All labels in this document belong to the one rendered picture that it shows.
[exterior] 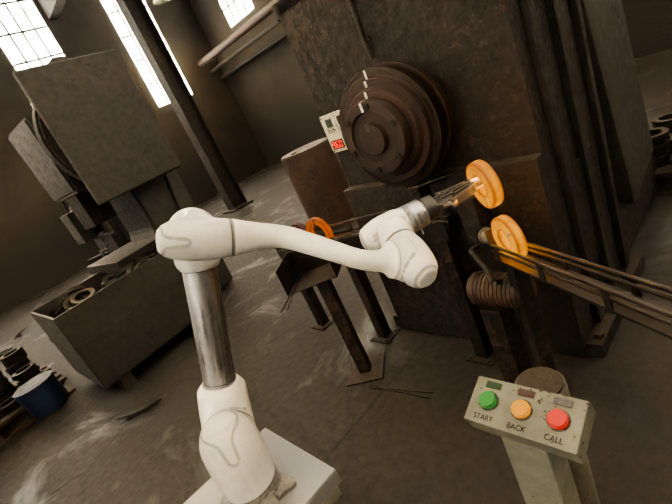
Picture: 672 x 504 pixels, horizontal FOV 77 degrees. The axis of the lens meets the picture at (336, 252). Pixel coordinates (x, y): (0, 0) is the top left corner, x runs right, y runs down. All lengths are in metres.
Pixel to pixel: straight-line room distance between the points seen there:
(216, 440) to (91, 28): 11.69
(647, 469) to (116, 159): 3.67
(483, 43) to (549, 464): 1.23
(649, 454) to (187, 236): 1.50
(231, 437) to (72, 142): 2.93
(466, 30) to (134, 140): 2.96
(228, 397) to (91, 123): 2.88
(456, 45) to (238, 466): 1.47
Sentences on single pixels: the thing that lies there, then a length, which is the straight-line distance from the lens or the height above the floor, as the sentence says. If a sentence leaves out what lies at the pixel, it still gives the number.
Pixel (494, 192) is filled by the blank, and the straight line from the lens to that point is 1.33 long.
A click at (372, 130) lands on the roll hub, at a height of 1.15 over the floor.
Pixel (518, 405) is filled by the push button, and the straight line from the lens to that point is 1.04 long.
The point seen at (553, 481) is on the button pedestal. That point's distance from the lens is 1.13.
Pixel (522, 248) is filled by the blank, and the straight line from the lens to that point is 1.43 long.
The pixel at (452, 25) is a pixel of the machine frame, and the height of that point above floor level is 1.36.
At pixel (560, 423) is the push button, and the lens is 1.00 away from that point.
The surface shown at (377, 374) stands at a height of 0.01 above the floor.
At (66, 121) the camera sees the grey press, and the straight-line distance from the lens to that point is 3.83.
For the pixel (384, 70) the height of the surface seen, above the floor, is 1.32.
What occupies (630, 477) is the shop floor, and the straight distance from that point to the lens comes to 1.68.
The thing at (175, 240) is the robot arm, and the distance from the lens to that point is 1.11.
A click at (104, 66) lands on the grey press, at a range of 4.10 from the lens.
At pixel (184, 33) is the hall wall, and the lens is 13.31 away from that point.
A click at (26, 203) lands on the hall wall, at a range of 11.20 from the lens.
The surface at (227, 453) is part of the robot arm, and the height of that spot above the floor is 0.63.
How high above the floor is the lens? 1.35
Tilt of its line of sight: 20 degrees down
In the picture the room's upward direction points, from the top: 25 degrees counter-clockwise
